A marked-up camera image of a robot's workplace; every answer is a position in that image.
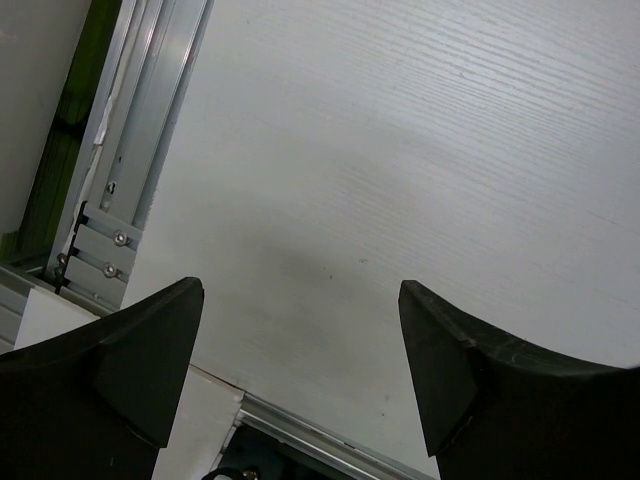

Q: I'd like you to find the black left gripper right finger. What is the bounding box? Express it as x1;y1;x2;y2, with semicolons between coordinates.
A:
398;280;639;479

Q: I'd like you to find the aluminium frame rail front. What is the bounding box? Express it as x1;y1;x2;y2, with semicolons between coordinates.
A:
237;394;433;479

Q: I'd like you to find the aluminium frame rail left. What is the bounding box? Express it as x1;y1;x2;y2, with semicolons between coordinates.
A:
46;0;213;315

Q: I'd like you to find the aluminium frame rail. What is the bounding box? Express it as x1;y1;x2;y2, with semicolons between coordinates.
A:
237;394;433;479
46;0;213;315

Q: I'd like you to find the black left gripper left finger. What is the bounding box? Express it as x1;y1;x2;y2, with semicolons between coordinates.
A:
1;277;204;479

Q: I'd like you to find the white foam board panel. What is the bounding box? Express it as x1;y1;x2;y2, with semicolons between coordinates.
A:
14;287;243;479

